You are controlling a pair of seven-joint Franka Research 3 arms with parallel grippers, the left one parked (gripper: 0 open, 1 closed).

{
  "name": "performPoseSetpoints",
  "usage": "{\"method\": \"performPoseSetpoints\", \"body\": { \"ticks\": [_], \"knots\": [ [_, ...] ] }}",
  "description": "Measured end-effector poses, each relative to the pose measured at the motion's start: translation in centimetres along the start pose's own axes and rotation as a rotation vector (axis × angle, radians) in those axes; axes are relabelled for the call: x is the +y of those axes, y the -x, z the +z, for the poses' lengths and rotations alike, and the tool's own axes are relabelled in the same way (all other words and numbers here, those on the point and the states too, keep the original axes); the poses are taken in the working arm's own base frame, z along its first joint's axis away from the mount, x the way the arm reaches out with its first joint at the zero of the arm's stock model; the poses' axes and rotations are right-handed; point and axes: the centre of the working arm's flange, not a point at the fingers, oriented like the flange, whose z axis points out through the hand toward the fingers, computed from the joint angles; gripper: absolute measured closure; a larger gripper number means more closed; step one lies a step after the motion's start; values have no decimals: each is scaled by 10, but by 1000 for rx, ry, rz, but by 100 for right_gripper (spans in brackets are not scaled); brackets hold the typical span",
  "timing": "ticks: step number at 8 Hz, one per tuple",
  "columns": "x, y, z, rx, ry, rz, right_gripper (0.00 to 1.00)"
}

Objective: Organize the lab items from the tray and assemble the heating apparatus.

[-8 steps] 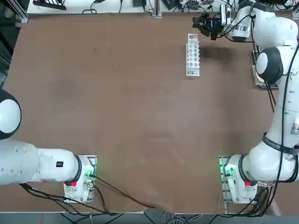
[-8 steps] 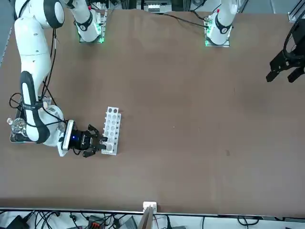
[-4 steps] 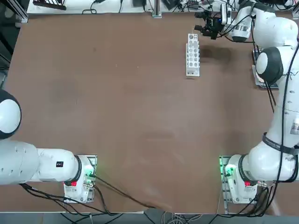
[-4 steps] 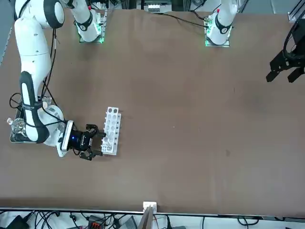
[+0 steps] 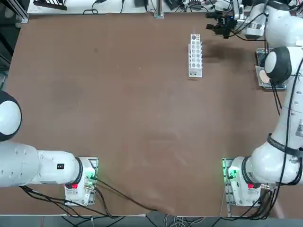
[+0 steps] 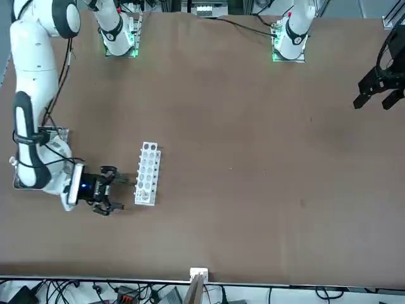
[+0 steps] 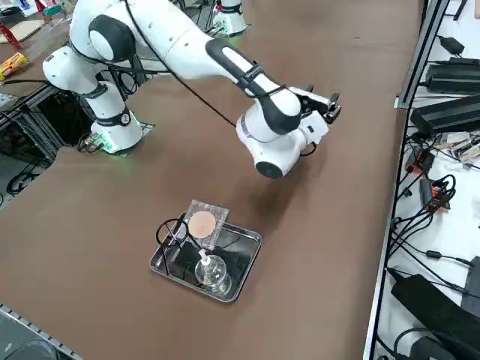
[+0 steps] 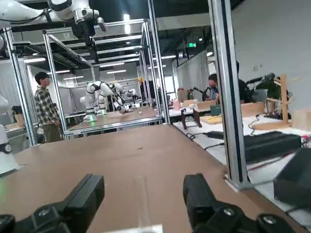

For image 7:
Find orange and black plug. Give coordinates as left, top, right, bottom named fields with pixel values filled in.
left=406, top=147, right=436, bottom=174

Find grey ribbed rail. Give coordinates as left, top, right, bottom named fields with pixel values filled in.
left=0, top=301, right=84, bottom=360

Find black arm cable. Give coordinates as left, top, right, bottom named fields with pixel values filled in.
left=123, top=0, right=238, bottom=127

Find flat black box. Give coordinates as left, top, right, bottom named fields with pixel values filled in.
left=389, top=266, right=480, bottom=352

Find aluminium camera post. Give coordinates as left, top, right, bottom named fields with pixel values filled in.
left=394, top=0, right=451, bottom=110

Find small black power adapter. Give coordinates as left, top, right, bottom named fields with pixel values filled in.
left=438, top=36, right=466, bottom=56

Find wire gauze with ceramic disc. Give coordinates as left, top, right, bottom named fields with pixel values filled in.
left=182, top=199, right=230, bottom=251

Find orange and black adapter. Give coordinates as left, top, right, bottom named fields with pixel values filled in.
left=418, top=178, right=453, bottom=212

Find yellow and red packet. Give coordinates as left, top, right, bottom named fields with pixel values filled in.
left=0, top=51, right=30, bottom=80

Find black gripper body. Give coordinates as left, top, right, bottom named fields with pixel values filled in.
left=322, top=91, right=343, bottom=125

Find black wire tripod stand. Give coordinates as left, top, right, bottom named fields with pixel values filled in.
left=155, top=214, right=213, bottom=281

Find large black power brick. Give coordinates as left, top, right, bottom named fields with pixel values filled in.
left=410, top=95, right=480, bottom=134
left=425, top=58, right=480, bottom=95

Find steel tray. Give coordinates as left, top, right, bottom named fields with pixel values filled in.
left=148, top=220, right=263, bottom=304

